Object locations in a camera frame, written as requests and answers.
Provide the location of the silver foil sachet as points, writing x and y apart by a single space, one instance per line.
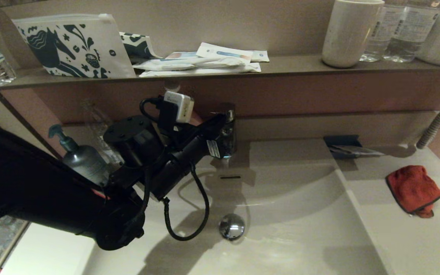
357 150

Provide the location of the clear bottle white label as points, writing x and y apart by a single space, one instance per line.
97 118

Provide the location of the red microfibre cleaning cloth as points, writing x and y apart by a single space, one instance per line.
413 189

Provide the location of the pale sachet orange print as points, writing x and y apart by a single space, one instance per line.
181 55

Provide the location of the white sink basin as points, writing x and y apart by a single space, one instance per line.
300 229

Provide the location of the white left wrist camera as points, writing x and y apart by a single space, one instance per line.
180 107

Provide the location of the small horse print pouch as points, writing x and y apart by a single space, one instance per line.
138 45

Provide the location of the long white sachet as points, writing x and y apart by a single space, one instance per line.
181 65

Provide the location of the brown wall shelf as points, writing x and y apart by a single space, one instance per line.
300 65

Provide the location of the dark soap tray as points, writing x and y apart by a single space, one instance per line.
340 141

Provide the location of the large horse print pouch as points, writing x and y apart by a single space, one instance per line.
69 46

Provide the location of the pink soap pump bottle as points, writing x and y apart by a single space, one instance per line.
172 86

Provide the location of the small white sachet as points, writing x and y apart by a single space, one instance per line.
261 56

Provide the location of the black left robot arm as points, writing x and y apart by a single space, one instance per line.
33 183

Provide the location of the tall white cup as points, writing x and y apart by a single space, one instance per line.
348 34

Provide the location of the white sachet blue print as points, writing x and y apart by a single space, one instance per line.
224 52

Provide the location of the dark green pump bottle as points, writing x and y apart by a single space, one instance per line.
84 160

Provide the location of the clear plastic water bottle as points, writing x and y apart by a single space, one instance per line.
411 34
380 34

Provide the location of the chrome lever faucet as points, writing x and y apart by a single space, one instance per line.
230 145

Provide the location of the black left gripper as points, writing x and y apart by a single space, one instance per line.
181 164

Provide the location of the chrome sink drain stopper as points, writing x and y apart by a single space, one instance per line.
232 226

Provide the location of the flat white sachet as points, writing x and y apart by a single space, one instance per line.
204 71

